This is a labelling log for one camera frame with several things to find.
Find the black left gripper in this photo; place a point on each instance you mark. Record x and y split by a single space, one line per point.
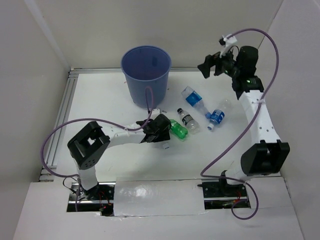
164 136

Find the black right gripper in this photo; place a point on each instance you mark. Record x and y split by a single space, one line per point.
210 60

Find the green plastic bottle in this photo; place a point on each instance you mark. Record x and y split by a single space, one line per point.
178 130

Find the clear bottle black label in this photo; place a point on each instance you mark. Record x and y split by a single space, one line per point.
188 121

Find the crushed clear bottle blue cap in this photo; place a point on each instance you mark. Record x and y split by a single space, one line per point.
196 101

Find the clear bottle blue label white cap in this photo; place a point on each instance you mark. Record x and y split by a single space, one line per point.
218 115

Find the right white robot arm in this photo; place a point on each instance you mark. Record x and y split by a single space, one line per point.
268 152

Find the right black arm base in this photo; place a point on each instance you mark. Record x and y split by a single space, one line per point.
217 194

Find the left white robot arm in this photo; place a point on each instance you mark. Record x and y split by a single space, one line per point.
89 144

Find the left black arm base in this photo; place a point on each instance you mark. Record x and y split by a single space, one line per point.
99 199

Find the blue plastic bin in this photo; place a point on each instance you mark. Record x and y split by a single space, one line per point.
146 69

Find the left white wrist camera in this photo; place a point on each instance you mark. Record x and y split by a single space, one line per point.
155 112

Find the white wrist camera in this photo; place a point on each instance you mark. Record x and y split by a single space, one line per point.
155 112
228 41

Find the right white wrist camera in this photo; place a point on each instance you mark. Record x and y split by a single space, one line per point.
228 41

